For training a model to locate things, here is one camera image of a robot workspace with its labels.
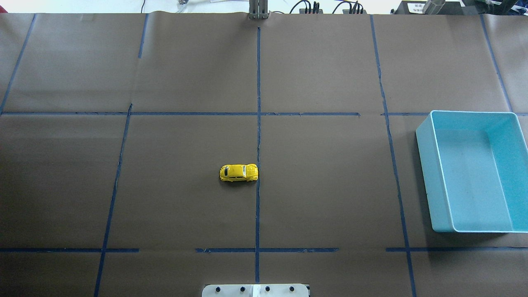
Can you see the light blue plastic bin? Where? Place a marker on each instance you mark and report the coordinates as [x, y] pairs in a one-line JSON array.
[[475, 168]]

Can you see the black box with label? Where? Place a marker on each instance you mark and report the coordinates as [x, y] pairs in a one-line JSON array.
[[428, 7]]

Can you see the aluminium frame post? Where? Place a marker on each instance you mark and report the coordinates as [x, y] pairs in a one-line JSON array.
[[258, 9]]

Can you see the yellow beetle toy car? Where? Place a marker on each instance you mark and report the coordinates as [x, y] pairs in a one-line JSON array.
[[239, 172]]

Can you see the white mounting base plate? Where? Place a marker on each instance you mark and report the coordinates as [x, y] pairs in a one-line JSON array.
[[256, 290]]

